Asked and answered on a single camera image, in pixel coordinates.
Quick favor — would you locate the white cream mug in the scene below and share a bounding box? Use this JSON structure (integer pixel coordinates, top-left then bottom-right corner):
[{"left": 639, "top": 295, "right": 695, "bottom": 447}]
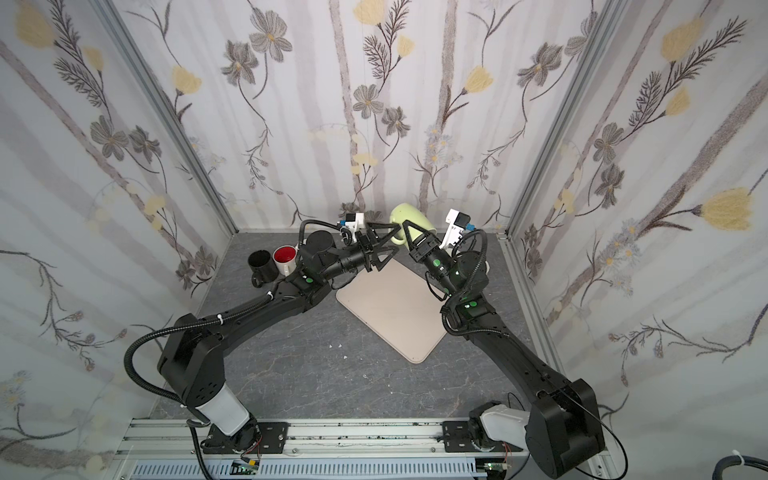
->
[{"left": 272, "top": 245, "right": 298, "bottom": 277}]

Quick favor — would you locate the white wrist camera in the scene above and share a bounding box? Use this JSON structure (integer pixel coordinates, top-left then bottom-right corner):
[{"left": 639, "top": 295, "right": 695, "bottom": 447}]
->
[
  {"left": 338, "top": 212, "right": 365, "bottom": 246},
  {"left": 440, "top": 209, "right": 475, "bottom": 250}
]

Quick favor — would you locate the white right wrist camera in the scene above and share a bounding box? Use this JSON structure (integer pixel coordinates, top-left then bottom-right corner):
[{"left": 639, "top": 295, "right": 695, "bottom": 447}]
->
[{"left": 440, "top": 209, "right": 475, "bottom": 250}]

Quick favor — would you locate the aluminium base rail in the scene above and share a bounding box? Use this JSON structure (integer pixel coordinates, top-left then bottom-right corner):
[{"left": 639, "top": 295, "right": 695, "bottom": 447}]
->
[{"left": 113, "top": 416, "right": 613, "bottom": 480}]

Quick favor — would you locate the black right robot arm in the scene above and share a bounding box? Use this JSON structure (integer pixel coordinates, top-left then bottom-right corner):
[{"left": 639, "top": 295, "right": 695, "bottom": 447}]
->
[{"left": 402, "top": 220, "right": 612, "bottom": 479}]

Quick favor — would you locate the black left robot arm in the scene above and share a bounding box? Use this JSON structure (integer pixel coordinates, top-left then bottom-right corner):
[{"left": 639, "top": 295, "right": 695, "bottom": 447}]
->
[{"left": 123, "top": 220, "right": 401, "bottom": 455}]

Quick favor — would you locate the black corrugated cable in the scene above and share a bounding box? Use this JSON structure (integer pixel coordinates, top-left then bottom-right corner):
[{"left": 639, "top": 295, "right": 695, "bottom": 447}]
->
[{"left": 711, "top": 454, "right": 768, "bottom": 480}]

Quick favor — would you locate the beige rectangular tray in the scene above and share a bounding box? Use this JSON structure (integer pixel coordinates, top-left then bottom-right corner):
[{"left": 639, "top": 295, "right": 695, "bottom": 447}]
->
[{"left": 336, "top": 260, "right": 446, "bottom": 364}]

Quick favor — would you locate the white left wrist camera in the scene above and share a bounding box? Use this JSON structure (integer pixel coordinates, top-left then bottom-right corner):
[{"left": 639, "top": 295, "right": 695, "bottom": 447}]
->
[{"left": 338, "top": 212, "right": 365, "bottom": 246}]

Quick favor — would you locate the black mug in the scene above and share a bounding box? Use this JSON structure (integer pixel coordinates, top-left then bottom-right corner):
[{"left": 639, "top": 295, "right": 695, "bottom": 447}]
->
[{"left": 247, "top": 250, "right": 279, "bottom": 288}]

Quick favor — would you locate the light green mug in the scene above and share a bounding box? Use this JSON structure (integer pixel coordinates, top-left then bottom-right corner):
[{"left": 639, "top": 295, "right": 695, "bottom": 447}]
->
[{"left": 389, "top": 203, "right": 436, "bottom": 246}]

